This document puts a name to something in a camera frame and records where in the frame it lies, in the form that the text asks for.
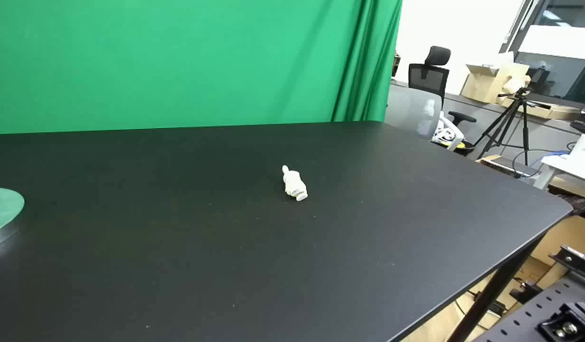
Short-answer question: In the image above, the small white toy figure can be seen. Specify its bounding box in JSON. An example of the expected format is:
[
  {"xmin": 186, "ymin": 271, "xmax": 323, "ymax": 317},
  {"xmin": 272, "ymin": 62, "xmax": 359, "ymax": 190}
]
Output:
[{"xmin": 279, "ymin": 163, "xmax": 310, "ymax": 203}]

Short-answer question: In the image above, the grey mesh chair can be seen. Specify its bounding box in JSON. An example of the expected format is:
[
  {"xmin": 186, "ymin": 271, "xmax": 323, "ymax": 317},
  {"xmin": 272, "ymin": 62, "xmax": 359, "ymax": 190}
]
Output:
[{"xmin": 386, "ymin": 83, "xmax": 445, "ymax": 140}]

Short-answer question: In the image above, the white patterned bag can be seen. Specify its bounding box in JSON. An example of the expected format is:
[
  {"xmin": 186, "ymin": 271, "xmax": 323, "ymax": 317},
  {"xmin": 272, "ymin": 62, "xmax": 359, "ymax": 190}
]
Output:
[{"xmin": 429, "ymin": 116, "xmax": 465, "ymax": 152}]

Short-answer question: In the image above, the green screen curtain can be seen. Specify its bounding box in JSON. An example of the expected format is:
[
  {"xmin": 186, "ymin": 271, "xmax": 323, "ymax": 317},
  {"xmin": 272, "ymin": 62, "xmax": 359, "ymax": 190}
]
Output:
[{"xmin": 0, "ymin": 0, "xmax": 405, "ymax": 137}]

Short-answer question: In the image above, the black office chair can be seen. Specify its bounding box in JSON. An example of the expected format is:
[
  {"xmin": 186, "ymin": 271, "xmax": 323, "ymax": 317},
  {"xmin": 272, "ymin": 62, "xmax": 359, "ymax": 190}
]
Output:
[{"xmin": 407, "ymin": 43, "xmax": 479, "ymax": 125}]

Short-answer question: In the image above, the open cardboard box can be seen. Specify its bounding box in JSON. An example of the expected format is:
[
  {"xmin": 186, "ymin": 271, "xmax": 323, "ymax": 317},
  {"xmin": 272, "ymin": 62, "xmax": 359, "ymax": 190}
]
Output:
[{"xmin": 460, "ymin": 61, "xmax": 532, "ymax": 106}]

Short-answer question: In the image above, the black table leg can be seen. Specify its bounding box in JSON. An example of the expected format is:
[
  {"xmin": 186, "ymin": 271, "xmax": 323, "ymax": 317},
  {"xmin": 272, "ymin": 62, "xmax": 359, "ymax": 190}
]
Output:
[{"xmin": 446, "ymin": 241, "xmax": 543, "ymax": 342}]

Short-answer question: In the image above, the black perforated breadboard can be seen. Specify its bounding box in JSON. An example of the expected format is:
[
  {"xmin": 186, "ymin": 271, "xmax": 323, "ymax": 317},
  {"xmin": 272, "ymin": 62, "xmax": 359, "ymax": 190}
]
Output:
[{"xmin": 473, "ymin": 275, "xmax": 585, "ymax": 342}]

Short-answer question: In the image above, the white flat board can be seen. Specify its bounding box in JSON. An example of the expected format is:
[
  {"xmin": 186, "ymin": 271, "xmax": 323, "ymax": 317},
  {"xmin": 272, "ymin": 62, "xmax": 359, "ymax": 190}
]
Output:
[{"xmin": 540, "ymin": 133, "xmax": 585, "ymax": 186}]

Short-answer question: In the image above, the black metal clamp block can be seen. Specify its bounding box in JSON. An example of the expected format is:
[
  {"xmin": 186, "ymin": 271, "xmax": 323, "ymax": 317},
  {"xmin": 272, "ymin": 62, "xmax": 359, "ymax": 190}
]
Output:
[{"xmin": 538, "ymin": 300, "xmax": 585, "ymax": 342}]

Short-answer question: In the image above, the black camera tripod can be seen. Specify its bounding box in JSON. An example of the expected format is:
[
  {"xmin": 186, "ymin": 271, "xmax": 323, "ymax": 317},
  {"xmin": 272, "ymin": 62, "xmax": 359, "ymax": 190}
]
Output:
[{"xmin": 471, "ymin": 85, "xmax": 536, "ymax": 167}]

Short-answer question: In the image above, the round metal robot base plate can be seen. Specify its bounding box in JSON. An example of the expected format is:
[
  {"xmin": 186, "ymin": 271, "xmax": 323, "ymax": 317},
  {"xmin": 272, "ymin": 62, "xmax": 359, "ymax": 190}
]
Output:
[{"xmin": 0, "ymin": 184, "xmax": 27, "ymax": 239}]

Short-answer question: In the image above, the black metal rail bracket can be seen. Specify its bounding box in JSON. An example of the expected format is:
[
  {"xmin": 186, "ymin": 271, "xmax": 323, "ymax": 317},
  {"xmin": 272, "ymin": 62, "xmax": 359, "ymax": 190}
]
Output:
[{"xmin": 549, "ymin": 245, "xmax": 585, "ymax": 289}]

